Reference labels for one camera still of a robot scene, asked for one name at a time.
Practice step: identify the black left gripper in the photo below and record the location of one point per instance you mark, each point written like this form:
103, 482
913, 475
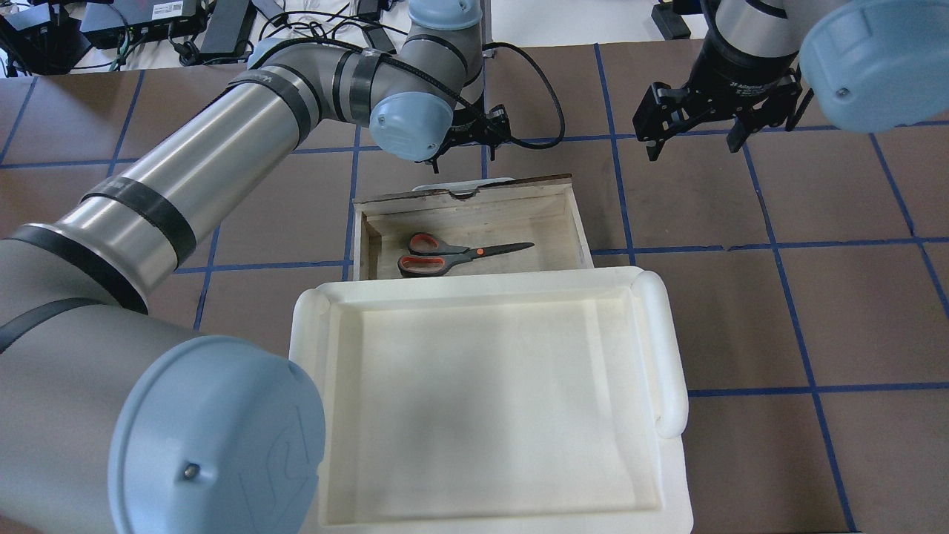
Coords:
474, 132

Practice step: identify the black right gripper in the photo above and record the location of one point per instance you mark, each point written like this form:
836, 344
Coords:
744, 72

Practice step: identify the white drawer handle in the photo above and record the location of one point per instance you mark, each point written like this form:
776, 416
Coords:
463, 188

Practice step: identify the grey orange handled scissors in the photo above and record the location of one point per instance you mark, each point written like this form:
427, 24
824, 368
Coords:
430, 256

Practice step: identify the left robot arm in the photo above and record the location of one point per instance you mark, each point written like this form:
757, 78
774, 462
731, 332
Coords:
114, 421

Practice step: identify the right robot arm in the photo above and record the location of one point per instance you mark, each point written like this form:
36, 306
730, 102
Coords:
869, 65

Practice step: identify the black power adapter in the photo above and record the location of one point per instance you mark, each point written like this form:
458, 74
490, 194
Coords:
670, 20

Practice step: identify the black flat power brick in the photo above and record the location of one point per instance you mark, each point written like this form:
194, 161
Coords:
228, 29

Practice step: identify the black electronics box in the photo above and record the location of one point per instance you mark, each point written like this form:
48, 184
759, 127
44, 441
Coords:
108, 25

